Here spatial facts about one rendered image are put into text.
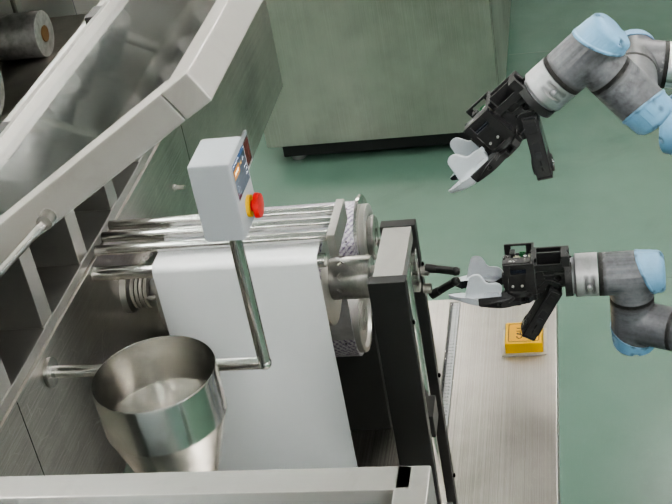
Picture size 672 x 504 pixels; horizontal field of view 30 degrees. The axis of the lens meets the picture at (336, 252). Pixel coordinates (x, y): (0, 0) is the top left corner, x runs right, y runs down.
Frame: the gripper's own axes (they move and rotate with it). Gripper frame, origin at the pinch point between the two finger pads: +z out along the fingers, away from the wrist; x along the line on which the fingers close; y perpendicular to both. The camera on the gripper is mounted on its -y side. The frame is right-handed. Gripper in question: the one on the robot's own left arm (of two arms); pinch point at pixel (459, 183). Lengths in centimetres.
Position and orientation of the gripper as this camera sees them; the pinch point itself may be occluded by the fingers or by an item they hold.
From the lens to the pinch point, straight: 204.6
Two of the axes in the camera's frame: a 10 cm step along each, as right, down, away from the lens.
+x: -1.4, 5.4, -8.3
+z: -6.4, 5.9, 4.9
